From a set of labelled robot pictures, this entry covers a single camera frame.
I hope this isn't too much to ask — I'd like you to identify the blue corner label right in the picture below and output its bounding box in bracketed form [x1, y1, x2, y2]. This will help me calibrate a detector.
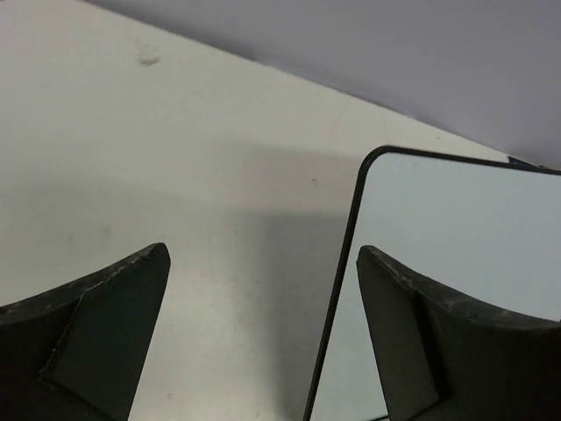
[508, 156, 547, 169]

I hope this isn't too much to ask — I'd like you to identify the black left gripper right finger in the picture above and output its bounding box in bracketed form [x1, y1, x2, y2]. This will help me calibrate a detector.
[357, 246, 560, 420]

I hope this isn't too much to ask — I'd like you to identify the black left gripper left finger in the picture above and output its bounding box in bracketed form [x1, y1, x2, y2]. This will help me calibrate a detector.
[1, 243, 170, 420]

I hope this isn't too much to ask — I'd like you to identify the black framed whiteboard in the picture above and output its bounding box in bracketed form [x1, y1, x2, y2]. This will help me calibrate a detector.
[304, 146, 560, 420]

